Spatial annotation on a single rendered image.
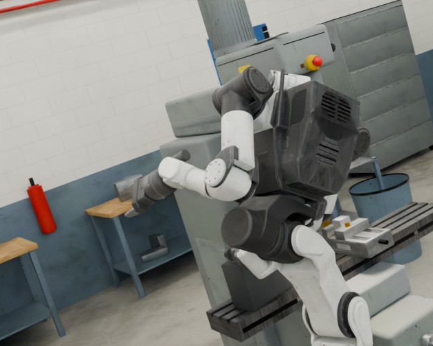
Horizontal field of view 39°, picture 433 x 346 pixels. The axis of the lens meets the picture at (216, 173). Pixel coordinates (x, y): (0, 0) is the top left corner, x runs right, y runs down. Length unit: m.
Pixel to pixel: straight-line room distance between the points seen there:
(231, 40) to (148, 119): 4.25
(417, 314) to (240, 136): 1.17
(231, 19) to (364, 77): 5.18
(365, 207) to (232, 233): 3.24
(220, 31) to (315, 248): 1.21
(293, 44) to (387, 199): 2.62
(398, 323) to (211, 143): 1.10
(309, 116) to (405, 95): 6.52
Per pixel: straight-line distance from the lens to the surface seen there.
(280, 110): 1.76
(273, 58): 2.34
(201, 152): 2.81
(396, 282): 2.64
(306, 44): 2.39
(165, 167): 1.82
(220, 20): 2.68
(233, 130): 1.67
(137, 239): 6.78
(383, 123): 7.90
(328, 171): 1.77
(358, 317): 1.97
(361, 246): 2.58
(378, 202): 4.79
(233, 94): 1.74
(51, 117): 6.49
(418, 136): 8.34
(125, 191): 6.15
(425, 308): 2.55
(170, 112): 3.23
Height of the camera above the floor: 1.84
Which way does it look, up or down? 9 degrees down
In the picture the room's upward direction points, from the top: 17 degrees counter-clockwise
